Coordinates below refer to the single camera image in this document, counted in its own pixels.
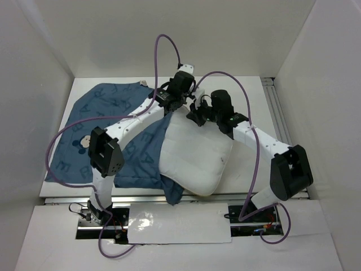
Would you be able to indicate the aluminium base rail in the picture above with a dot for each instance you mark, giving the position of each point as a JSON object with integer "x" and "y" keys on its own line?
{"x": 88, "y": 227}

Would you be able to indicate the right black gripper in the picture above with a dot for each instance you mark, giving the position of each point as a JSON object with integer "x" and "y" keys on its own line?
{"x": 194, "y": 114}

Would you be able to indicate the white pillow yellow edge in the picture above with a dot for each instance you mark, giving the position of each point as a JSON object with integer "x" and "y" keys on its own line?
{"x": 194, "y": 157}

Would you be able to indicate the white cover plate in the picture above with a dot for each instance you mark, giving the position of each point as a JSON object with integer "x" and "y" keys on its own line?
{"x": 189, "y": 223}

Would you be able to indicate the aluminium side rail frame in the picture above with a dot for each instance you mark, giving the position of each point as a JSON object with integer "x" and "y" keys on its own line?
{"x": 276, "y": 111}

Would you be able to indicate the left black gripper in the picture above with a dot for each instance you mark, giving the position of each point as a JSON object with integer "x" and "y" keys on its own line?
{"x": 185, "y": 96}

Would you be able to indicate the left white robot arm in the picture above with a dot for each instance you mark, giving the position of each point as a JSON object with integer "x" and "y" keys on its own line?
{"x": 106, "y": 145}

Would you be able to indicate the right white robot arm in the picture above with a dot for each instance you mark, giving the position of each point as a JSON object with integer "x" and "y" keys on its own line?
{"x": 290, "y": 170}

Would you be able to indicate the blue letter print pillowcase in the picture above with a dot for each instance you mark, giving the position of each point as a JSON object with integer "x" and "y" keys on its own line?
{"x": 104, "y": 105}

